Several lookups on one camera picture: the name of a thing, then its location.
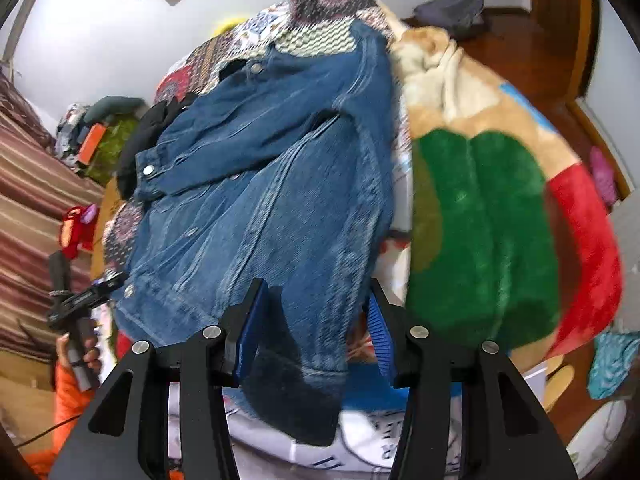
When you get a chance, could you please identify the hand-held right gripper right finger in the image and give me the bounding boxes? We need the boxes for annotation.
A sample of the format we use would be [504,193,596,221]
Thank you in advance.
[367,277,581,480]

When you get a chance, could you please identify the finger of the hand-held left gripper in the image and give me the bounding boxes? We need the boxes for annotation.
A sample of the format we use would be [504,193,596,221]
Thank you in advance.
[92,271,130,306]

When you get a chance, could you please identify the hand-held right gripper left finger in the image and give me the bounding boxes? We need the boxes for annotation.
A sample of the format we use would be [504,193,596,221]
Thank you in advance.
[47,277,271,480]

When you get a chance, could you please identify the blue denim jacket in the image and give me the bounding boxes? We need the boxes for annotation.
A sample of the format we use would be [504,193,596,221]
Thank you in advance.
[107,20,401,448]

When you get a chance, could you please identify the pile of folded clothes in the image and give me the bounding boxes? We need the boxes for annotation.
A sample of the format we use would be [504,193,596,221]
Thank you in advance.
[54,102,96,161]

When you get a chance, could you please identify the person's left hand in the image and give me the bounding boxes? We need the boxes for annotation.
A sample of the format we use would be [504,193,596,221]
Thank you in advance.
[55,335,103,376]

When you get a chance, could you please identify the red plush toy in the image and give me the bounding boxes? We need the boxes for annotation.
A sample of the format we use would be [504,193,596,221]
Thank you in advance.
[59,203,100,261]

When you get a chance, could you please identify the white printed sheet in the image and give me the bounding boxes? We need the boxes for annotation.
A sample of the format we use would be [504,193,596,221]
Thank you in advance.
[165,360,471,476]

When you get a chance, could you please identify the striped red-brown curtain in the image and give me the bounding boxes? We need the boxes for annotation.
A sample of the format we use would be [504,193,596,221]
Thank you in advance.
[0,70,108,361]

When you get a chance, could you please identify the green printed cloth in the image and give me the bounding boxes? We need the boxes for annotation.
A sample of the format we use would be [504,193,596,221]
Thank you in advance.
[82,115,141,186]

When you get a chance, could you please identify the orange box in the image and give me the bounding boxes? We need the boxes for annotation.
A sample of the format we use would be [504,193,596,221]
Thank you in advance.
[77,122,108,163]

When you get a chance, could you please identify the black garment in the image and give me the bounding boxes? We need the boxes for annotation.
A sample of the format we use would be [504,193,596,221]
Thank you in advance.
[117,92,201,198]

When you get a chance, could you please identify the colourful fleece blanket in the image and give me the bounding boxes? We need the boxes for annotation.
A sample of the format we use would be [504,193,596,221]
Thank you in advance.
[380,2,626,361]

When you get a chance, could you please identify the grey-green bundled garment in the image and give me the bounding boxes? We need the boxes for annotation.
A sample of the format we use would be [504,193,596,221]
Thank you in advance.
[82,95,148,123]

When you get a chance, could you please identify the tan slipper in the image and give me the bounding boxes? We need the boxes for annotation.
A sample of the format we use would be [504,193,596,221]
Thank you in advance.
[542,355,576,411]

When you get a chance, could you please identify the teal patterned cloth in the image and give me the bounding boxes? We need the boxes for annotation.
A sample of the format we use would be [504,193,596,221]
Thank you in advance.
[587,332,640,401]

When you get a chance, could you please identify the white object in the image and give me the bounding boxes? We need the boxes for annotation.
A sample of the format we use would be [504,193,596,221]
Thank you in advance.
[567,395,631,466]

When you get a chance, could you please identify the magenta cloth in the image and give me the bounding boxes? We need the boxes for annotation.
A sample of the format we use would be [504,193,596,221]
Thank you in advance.
[587,145,618,206]

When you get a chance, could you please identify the yellow curved object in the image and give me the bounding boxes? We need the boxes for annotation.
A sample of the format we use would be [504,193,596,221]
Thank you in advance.
[212,16,248,38]

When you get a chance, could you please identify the patchwork printed bedspread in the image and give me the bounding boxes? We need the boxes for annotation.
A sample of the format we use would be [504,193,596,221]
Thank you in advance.
[102,0,401,271]

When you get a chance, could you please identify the grey backpack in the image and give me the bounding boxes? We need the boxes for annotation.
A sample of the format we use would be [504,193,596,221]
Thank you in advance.
[412,0,487,41]

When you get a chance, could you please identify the white wardrobe sliding door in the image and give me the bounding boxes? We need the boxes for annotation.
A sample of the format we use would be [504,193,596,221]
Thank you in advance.
[595,0,640,196]

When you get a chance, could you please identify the black cable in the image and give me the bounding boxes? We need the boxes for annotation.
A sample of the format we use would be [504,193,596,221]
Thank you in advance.
[10,422,68,451]

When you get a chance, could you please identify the curtain rail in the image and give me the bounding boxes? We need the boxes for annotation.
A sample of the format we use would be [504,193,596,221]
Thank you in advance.
[2,0,52,68]

